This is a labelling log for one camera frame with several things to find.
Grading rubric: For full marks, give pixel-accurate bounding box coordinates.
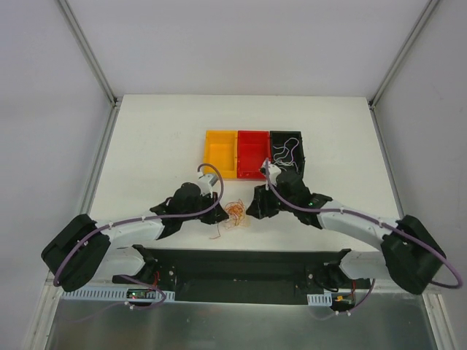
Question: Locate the right aluminium table rail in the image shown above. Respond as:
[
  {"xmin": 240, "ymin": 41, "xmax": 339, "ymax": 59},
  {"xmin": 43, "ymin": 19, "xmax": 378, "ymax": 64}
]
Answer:
[{"xmin": 368, "ymin": 103, "xmax": 417, "ymax": 254}]

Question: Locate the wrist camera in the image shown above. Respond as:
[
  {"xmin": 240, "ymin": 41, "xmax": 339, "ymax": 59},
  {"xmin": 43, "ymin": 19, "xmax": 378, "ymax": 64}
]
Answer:
[
  {"xmin": 197, "ymin": 171, "xmax": 219, "ymax": 195},
  {"xmin": 260, "ymin": 158, "xmax": 282, "ymax": 185}
]

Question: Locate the orange wire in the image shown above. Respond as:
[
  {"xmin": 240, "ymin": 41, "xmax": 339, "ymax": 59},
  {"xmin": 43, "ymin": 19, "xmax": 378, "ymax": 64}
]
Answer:
[{"xmin": 208, "ymin": 198, "xmax": 252, "ymax": 241}]

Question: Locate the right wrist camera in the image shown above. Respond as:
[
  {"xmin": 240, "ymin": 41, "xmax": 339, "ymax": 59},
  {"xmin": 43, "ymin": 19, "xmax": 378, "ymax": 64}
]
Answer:
[{"xmin": 260, "ymin": 158, "xmax": 282, "ymax": 185}]

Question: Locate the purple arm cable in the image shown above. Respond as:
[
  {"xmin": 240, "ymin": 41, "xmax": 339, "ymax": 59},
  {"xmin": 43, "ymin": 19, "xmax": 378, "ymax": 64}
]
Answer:
[
  {"xmin": 53, "ymin": 163, "xmax": 224, "ymax": 289},
  {"xmin": 263, "ymin": 158, "xmax": 464, "ymax": 289}
]

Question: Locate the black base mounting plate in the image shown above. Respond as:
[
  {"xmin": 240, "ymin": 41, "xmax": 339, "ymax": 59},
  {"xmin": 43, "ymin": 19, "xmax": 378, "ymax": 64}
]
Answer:
[{"xmin": 130, "ymin": 245, "xmax": 371, "ymax": 305}]

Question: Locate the right aluminium frame post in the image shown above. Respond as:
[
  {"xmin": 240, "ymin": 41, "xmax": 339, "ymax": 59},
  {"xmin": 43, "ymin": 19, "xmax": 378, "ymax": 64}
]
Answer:
[{"xmin": 368, "ymin": 0, "xmax": 442, "ymax": 111}]

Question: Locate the yellow plastic bin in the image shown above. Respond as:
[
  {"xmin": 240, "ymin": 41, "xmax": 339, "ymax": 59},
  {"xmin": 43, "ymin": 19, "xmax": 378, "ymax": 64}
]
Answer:
[{"xmin": 204, "ymin": 130, "xmax": 238, "ymax": 179}]

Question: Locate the left aluminium frame post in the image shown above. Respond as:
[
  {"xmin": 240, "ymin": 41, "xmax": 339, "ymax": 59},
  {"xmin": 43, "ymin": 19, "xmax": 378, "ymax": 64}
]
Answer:
[{"xmin": 55, "ymin": 0, "xmax": 118, "ymax": 107}]

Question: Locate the white cable duct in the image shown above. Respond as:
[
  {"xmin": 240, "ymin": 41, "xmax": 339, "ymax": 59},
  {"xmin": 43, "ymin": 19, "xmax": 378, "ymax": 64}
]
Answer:
[
  {"xmin": 306, "ymin": 293, "xmax": 333, "ymax": 307},
  {"xmin": 61, "ymin": 287, "xmax": 163, "ymax": 303}
]

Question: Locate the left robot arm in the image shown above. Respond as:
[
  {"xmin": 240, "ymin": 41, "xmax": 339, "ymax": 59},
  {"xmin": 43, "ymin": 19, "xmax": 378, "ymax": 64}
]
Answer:
[{"xmin": 41, "ymin": 180, "xmax": 228, "ymax": 292}]

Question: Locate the white wire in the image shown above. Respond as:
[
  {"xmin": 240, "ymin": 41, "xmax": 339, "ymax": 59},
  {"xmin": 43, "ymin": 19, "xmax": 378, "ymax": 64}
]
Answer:
[{"xmin": 271, "ymin": 137, "xmax": 305, "ymax": 174}]

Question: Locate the left aluminium table rail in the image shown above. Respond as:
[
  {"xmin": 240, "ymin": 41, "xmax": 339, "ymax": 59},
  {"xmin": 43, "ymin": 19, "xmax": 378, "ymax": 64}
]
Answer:
[{"xmin": 21, "ymin": 97, "xmax": 123, "ymax": 349}]

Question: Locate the red plastic bin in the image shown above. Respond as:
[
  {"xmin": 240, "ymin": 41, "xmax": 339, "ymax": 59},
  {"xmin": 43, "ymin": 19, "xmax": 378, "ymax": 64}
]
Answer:
[{"xmin": 237, "ymin": 131, "xmax": 271, "ymax": 181}]

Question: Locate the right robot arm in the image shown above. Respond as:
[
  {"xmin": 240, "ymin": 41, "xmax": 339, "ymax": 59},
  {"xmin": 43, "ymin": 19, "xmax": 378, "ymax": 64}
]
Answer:
[{"xmin": 246, "ymin": 171, "xmax": 446, "ymax": 295}]

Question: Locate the aluminium frame post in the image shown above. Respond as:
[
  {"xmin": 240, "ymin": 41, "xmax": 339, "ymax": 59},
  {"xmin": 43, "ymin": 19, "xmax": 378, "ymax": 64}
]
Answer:
[
  {"xmin": 368, "ymin": 0, "xmax": 442, "ymax": 111},
  {"xmin": 55, "ymin": 0, "xmax": 118, "ymax": 107}
]

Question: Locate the left white cable duct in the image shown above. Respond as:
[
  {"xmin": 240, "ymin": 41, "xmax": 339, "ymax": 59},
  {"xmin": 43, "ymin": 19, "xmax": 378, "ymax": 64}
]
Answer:
[{"xmin": 61, "ymin": 287, "xmax": 163, "ymax": 303}]

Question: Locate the right white cable duct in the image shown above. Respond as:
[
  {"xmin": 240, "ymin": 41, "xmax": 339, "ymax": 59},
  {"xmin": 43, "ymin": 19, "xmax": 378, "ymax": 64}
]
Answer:
[{"xmin": 306, "ymin": 293, "xmax": 333, "ymax": 307}]

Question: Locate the aluminium table rail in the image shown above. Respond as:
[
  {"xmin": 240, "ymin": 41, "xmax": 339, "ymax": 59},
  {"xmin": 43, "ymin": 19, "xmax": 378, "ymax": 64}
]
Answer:
[
  {"xmin": 368, "ymin": 103, "xmax": 417, "ymax": 254},
  {"xmin": 21, "ymin": 97, "xmax": 123, "ymax": 349}
]

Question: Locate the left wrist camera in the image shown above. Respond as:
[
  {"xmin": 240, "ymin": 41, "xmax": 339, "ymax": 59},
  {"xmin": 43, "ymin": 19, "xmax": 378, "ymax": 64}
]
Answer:
[{"xmin": 197, "ymin": 171, "xmax": 219, "ymax": 195}]

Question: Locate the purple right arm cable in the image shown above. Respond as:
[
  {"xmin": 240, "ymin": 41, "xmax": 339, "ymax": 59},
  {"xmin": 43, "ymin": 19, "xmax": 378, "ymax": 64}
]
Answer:
[{"xmin": 263, "ymin": 158, "xmax": 464, "ymax": 289}]

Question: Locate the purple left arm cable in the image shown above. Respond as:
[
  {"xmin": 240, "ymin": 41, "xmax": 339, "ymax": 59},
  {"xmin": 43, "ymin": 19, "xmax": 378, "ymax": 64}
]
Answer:
[{"xmin": 53, "ymin": 163, "xmax": 224, "ymax": 289}]

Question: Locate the black plastic bin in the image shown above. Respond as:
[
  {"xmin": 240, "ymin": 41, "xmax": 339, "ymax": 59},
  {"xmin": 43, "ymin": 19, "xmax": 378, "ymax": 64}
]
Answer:
[{"xmin": 269, "ymin": 131, "xmax": 305, "ymax": 177}]

